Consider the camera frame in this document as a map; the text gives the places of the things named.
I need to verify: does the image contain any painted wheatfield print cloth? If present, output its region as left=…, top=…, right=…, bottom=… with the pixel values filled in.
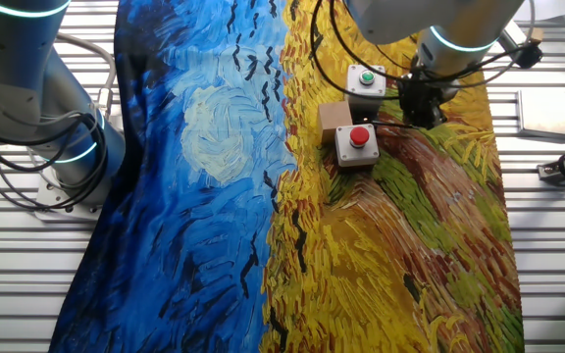
left=49, top=0, right=527, bottom=353

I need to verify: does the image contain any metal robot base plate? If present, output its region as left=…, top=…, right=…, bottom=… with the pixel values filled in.
left=33, top=169, right=106, bottom=223

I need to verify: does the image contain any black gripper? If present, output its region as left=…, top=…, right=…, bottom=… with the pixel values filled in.
left=397, top=68, right=449, bottom=130

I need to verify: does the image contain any small wooden block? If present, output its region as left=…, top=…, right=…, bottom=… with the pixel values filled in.
left=317, top=100, right=354, bottom=145

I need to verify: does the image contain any red push button box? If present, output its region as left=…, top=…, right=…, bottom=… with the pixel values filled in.
left=334, top=123, right=381, bottom=169

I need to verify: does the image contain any green push button box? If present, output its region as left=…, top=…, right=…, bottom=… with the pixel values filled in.
left=344, top=63, right=387, bottom=117

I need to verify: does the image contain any square silver metal plate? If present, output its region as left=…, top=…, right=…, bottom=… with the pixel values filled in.
left=515, top=87, right=565, bottom=142

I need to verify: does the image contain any thick grey base cable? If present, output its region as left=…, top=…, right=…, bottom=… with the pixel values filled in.
left=55, top=31, right=118, bottom=122

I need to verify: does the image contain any black base cable bundle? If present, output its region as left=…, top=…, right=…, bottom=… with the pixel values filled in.
left=0, top=111, right=113, bottom=213

